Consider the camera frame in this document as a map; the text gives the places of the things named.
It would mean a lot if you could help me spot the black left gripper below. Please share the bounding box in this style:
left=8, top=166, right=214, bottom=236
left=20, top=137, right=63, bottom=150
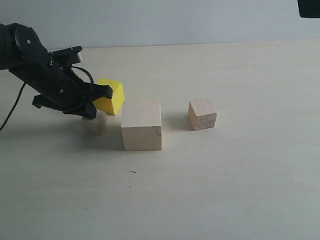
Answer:
left=8, top=23, right=113, bottom=120

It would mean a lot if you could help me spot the yellow cube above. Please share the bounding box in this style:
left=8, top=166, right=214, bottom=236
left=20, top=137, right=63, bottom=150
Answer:
left=93, top=78, right=125, bottom=116

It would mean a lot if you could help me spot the small wooden cube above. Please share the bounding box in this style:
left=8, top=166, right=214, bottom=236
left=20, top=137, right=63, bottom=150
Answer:
left=81, top=110, right=107, bottom=135

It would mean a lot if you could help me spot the large wooden cube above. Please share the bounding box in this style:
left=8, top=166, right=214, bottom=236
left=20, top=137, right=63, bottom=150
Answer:
left=120, top=98, right=162, bottom=151

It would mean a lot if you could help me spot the medium wooden cube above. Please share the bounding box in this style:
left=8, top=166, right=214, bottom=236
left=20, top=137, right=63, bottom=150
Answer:
left=188, top=97, right=217, bottom=131

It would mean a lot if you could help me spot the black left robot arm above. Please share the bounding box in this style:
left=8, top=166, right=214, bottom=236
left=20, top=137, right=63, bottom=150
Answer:
left=0, top=23, right=113, bottom=119

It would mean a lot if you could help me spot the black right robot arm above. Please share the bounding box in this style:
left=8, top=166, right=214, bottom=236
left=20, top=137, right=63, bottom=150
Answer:
left=297, top=0, right=320, bottom=19

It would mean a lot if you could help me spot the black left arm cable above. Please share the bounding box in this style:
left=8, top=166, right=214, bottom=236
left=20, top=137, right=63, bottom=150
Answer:
left=0, top=65, right=95, bottom=132

